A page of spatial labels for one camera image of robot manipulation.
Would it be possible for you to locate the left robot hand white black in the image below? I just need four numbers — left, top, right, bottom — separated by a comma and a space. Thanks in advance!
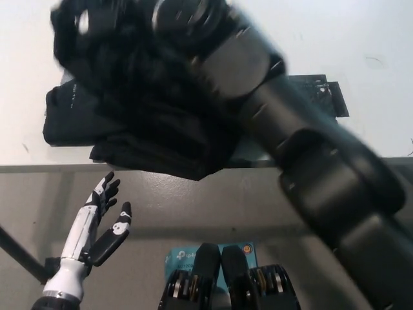
59, 170, 133, 267

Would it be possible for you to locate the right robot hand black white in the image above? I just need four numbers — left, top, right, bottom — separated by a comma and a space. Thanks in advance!
72, 0, 154, 43

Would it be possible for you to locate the black jacket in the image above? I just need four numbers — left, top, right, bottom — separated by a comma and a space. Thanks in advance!
41, 0, 288, 181

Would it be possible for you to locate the black table leg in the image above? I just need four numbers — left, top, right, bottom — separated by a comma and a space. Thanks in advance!
0, 225, 46, 285

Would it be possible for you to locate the teal tp-link box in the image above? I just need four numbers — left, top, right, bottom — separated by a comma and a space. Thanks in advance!
165, 242, 257, 291

